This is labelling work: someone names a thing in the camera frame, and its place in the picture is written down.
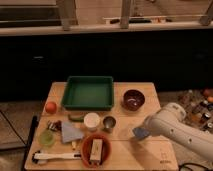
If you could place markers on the green plastic tray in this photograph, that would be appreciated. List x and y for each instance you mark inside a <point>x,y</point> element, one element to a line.
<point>88,93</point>

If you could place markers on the blue sponge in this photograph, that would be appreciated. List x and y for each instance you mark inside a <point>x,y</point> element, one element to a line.
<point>140,133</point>

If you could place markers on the green chili pepper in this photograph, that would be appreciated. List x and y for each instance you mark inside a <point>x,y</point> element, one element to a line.
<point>76,118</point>

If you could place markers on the small metal cup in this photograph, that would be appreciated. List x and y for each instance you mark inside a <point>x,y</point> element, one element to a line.
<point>109,123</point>

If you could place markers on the white cup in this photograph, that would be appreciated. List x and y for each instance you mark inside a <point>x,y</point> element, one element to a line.
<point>91,121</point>

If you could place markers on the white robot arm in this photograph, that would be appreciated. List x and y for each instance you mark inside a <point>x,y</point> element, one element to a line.
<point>168,122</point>

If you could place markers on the orange fruit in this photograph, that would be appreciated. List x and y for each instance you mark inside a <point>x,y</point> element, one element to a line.
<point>51,107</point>

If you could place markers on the tray of bottles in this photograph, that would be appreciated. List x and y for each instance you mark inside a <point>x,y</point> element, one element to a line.
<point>198,105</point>

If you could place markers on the dark red bowl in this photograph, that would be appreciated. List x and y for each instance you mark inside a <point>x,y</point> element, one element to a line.
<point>133,99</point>

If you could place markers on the blue folded cloth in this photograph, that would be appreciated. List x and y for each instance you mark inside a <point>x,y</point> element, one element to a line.
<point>70,132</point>

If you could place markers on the dark small toy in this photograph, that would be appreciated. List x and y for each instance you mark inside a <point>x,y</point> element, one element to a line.
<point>54,126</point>

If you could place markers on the orange plate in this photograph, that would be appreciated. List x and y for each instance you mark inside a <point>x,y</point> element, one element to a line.
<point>86,149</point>

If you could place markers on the small yellow piece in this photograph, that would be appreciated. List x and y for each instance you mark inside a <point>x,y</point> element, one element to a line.
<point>74,145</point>

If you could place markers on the white handled brush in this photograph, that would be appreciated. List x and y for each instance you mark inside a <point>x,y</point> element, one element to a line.
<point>42,156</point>

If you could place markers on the wooden block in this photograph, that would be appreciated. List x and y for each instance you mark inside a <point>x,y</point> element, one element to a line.
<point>96,151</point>

